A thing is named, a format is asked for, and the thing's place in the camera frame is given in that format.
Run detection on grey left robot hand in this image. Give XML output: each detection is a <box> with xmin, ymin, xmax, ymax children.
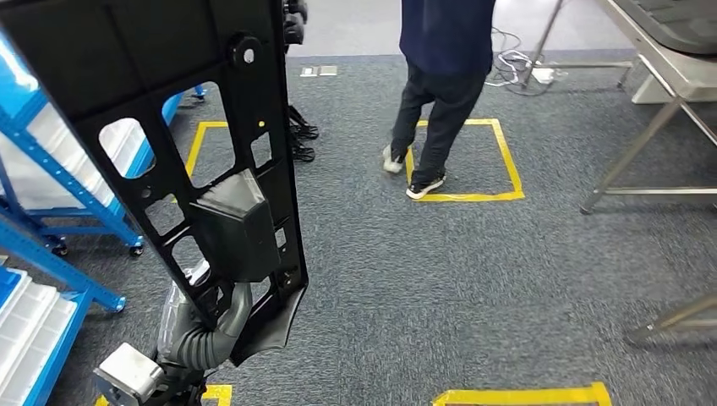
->
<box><xmin>157</xmin><ymin>260</ymin><xmax>255</xmax><ymax>361</ymax></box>

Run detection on black plastic panel part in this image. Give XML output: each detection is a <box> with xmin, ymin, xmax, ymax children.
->
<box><xmin>0</xmin><ymin>0</ymin><xmax>310</xmax><ymax>368</ymax></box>

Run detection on blue metal shelf rack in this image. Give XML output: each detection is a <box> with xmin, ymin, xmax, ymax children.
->
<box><xmin>0</xmin><ymin>28</ymin><xmax>205</xmax><ymax>259</ymax></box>
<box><xmin>0</xmin><ymin>212</ymin><xmax>127</xmax><ymax>406</ymax></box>

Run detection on clear plastic hand wrap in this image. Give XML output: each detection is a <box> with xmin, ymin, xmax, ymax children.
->
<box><xmin>156</xmin><ymin>260</ymin><xmax>211</xmax><ymax>359</ymax></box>

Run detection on black tripod stand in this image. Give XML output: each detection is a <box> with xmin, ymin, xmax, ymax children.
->
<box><xmin>282</xmin><ymin>0</ymin><xmax>320</xmax><ymax>165</ymax></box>

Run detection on yellow floor tape square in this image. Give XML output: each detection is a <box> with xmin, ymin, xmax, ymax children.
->
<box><xmin>431</xmin><ymin>381</ymin><xmax>615</xmax><ymax>406</ymax></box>
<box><xmin>404</xmin><ymin>118</ymin><xmax>527</xmax><ymax>204</ymax></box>

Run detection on person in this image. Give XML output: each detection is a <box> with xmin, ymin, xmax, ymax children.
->
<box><xmin>382</xmin><ymin>0</ymin><xmax>497</xmax><ymax>201</ymax></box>

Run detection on dark grey moulded mat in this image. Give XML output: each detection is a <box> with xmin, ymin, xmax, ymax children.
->
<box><xmin>613</xmin><ymin>0</ymin><xmax>717</xmax><ymax>56</ymax></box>

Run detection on white cable bundle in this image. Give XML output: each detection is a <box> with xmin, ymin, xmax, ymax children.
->
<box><xmin>484</xmin><ymin>26</ymin><xmax>536</xmax><ymax>89</ymax></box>

